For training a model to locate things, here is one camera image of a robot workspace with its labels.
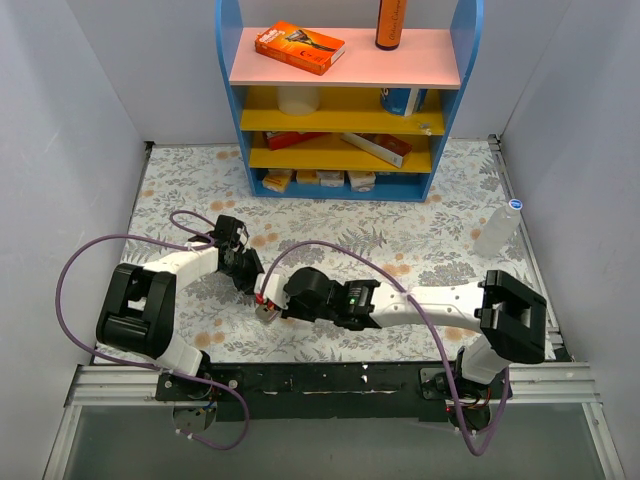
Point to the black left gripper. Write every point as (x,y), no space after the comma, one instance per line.
(248,265)

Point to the grey remote control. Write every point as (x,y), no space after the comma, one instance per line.
(267,312)

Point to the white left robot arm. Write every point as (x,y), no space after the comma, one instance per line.
(139,308)

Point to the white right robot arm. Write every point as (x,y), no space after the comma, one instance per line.
(508,316)

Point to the yellow soap box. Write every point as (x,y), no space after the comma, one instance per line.
(277,180)

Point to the floral tablecloth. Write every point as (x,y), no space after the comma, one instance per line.
(429,243)

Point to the red box left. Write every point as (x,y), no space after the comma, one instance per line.
(276,140)

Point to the white soap box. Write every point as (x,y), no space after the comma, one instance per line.
(361,181)

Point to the blue shelf unit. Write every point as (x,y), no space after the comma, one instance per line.
(439,60)

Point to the white cup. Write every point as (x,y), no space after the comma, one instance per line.
(299,100)

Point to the red white long box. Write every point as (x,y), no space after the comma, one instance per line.
(388,148)

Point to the clear plastic water bottle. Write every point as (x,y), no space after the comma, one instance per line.
(499,228)

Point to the blue white can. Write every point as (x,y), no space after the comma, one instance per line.
(402,102)

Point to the orange razor box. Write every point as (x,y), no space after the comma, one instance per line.
(299,47)

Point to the orange bottle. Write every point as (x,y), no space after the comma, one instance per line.
(390,23)

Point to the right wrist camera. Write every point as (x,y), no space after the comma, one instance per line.
(270,291)

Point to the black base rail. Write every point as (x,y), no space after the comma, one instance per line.
(314,391)

